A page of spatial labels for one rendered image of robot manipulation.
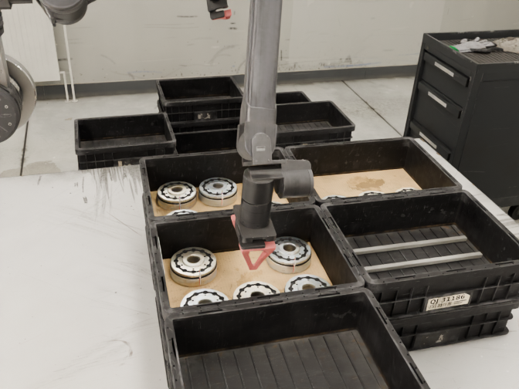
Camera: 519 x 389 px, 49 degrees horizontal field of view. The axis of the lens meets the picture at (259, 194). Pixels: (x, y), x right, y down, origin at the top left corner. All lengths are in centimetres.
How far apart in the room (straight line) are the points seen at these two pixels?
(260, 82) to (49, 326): 75
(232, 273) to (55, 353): 42
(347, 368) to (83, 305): 66
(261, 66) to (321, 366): 56
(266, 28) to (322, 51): 362
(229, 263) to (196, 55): 318
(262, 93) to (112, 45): 331
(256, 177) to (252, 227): 10
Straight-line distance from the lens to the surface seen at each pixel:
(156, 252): 120
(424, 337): 135
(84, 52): 430
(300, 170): 104
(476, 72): 263
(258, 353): 114
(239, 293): 121
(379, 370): 114
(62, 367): 133
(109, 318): 141
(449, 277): 124
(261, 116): 101
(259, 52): 104
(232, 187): 154
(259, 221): 105
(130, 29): 427
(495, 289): 136
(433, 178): 165
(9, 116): 136
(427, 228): 154
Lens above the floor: 167
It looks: 32 degrees down
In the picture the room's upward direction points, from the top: 3 degrees clockwise
